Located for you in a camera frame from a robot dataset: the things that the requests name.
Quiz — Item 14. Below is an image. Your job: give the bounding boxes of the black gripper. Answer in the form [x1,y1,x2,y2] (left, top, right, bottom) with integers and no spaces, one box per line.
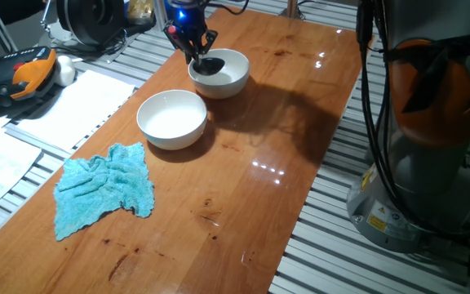
[163,0,219,65]

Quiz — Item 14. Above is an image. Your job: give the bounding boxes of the black ladle with red tip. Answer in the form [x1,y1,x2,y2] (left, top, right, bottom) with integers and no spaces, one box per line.
[167,24,226,77]

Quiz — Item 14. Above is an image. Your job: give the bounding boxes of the white ceramic bowl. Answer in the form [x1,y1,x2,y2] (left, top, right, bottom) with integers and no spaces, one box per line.
[135,89,209,151]
[187,47,251,100]

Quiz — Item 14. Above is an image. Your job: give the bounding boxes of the gold foil bag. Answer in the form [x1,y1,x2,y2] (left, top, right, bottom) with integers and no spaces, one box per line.
[127,0,156,26]

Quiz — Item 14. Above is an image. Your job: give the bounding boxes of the black filament spool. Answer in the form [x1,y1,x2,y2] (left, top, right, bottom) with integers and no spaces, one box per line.
[56,0,128,47]

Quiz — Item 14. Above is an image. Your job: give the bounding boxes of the white paper sheet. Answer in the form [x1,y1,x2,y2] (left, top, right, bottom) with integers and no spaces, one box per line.
[16,69,137,154]

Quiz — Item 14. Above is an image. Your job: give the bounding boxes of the brown wooden board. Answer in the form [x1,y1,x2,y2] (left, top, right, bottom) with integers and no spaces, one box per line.
[0,4,375,294]

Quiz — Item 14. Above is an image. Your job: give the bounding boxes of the orange black teach pendant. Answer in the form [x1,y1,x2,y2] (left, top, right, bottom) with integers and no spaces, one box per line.
[0,46,59,109]

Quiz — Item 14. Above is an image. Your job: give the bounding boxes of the teal terry cloth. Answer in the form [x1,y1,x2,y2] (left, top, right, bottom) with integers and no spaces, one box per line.
[52,141,156,242]

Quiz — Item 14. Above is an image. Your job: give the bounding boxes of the printed paper sheet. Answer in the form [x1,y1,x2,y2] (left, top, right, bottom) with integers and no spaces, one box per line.
[0,117,43,225]

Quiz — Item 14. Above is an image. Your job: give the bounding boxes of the aluminium frame post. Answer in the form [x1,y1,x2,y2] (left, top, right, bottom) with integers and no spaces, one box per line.
[278,0,306,20]
[153,0,169,32]

